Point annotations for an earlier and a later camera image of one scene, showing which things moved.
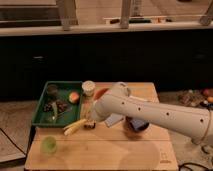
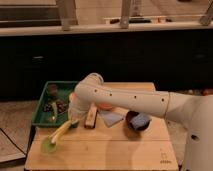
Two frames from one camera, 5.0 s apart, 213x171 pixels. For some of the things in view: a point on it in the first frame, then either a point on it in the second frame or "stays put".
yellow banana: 69,128 -> 65,126
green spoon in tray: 53,117 stays put
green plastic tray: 59,104 stays put
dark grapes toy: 61,106 stays put
